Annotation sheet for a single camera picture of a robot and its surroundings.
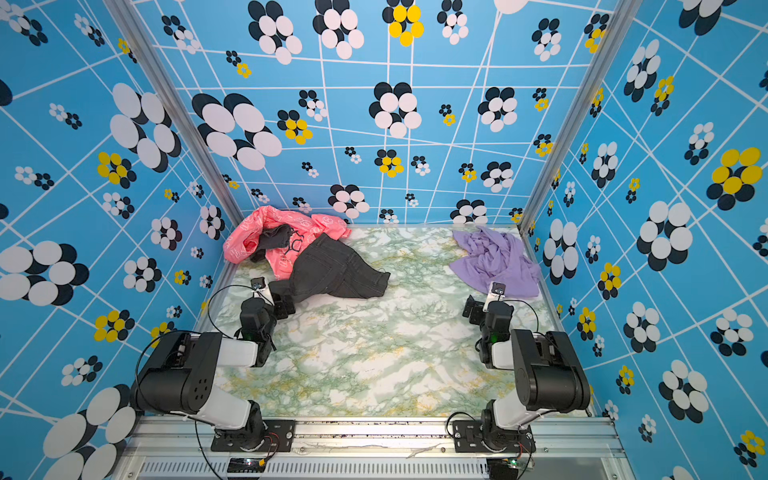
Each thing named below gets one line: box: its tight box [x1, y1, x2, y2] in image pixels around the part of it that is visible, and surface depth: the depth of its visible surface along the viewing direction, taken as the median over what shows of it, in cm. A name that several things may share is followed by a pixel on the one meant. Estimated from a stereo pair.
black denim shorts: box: [251, 224, 391, 304], surface depth 101 cm
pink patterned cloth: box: [223, 205, 352, 280], surface depth 108 cm
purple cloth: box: [449, 225, 541, 297], surface depth 105 cm
